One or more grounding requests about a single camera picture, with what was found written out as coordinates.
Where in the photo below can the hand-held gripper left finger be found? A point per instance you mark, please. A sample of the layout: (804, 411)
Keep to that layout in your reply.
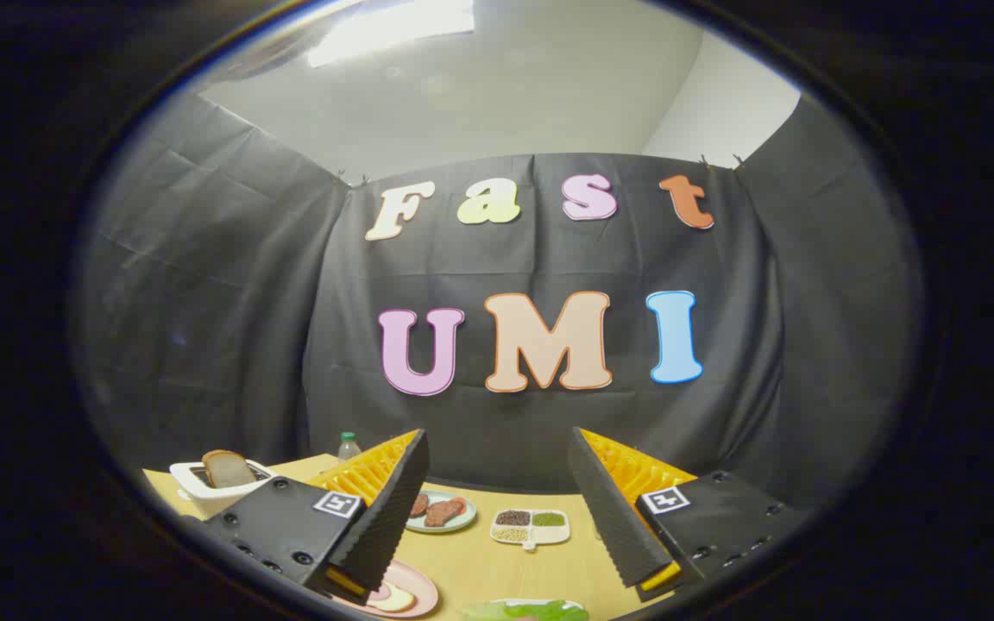
(393, 509)

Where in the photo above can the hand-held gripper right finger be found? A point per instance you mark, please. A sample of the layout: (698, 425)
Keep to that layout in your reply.
(613, 517)

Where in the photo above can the brown bread slice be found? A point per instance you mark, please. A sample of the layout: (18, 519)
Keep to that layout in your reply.
(228, 470)

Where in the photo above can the brown toy meat piece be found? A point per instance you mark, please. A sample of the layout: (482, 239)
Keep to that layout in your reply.
(418, 505)

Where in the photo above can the brown meat piece orange tip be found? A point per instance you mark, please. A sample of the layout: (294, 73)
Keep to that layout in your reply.
(443, 512)

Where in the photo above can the light blue plate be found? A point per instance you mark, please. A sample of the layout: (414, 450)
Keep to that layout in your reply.
(466, 520)

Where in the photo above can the clear bottle green cap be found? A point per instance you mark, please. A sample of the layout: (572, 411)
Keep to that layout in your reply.
(349, 448)

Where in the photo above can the white divided seasoning dish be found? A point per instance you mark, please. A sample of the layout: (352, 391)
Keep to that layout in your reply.
(531, 528)

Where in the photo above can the pink plate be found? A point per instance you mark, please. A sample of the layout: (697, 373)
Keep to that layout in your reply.
(424, 586)

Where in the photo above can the green lettuce leaf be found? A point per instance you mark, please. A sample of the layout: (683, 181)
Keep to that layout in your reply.
(540, 612)

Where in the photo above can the white toaster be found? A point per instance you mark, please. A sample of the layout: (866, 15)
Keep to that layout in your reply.
(195, 493)

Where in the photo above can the black backdrop cloth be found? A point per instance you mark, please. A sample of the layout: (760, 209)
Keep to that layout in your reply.
(290, 302)

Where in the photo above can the ceiling light panel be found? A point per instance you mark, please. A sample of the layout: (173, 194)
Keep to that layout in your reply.
(393, 30)

